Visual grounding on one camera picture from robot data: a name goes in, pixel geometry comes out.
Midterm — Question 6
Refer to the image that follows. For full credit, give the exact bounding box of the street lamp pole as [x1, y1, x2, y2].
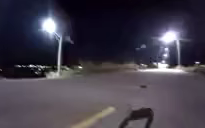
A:
[160, 30, 182, 68]
[41, 17, 64, 76]

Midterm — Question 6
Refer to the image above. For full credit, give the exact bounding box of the yellow painted line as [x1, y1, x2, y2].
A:
[69, 105, 117, 128]

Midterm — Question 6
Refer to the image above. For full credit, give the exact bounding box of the robot's own part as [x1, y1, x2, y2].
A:
[118, 107, 155, 128]

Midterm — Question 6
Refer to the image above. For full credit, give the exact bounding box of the grey asphalt road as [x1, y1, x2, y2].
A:
[0, 68, 205, 128]

